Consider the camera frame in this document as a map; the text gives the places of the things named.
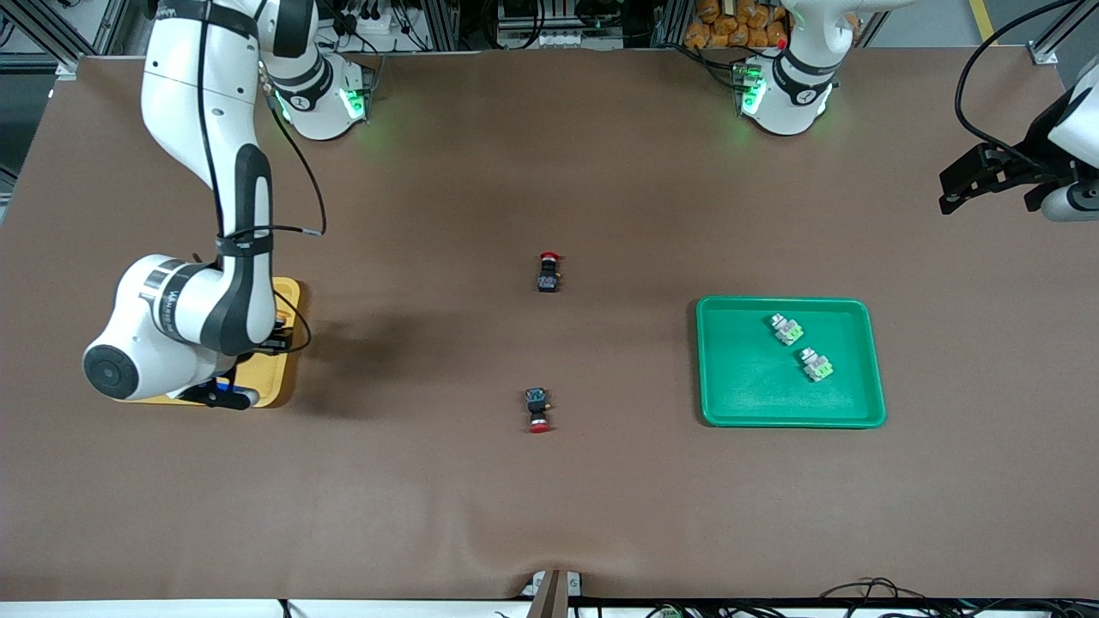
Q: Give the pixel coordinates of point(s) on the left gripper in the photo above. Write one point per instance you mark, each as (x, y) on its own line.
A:
(1028, 160)

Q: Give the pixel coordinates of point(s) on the green white push button switch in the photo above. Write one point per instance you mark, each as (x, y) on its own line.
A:
(786, 330)
(816, 366)

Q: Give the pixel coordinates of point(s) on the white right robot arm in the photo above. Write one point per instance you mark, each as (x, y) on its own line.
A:
(197, 129)

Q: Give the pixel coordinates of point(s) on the yellow plastic tray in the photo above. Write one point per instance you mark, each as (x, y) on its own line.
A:
(275, 382)

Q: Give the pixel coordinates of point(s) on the orange bag pile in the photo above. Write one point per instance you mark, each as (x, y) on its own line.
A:
(730, 26)

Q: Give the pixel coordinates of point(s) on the brown table mat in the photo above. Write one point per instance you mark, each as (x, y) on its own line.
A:
(549, 515)

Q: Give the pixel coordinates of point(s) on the green plastic tray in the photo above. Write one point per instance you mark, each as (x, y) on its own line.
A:
(747, 378)

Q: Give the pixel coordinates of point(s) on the white power strip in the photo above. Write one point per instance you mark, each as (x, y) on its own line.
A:
(369, 21)

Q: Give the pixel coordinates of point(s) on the green plug connector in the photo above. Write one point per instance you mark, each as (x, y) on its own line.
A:
(668, 612)

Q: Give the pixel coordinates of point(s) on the aluminium frame profile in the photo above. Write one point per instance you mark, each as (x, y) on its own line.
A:
(67, 64)
(1043, 53)

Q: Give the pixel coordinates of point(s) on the red mushroom push button switch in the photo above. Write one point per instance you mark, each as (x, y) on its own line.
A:
(549, 276)
(537, 402)

